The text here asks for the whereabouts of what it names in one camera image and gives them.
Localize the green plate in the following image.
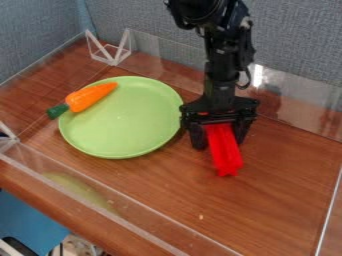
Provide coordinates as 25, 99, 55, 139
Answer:
59, 76, 183, 159

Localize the clear acrylic enclosure wall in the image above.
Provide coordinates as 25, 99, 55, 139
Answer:
0, 38, 342, 256

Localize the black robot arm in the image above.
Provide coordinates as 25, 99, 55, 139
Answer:
166, 0, 259, 150

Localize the red star-shaped bar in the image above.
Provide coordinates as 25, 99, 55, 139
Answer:
204, 124, 243, 177

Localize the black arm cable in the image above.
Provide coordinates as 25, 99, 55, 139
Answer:
235, 63, 254, 90

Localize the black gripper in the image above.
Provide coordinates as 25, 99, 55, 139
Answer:
179, 72, 259, 150

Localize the blue box under table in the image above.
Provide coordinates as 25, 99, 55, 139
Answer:
0, 189, 70, 256

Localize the orange toy carrot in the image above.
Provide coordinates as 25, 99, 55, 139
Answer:
47, 82, 118, 119

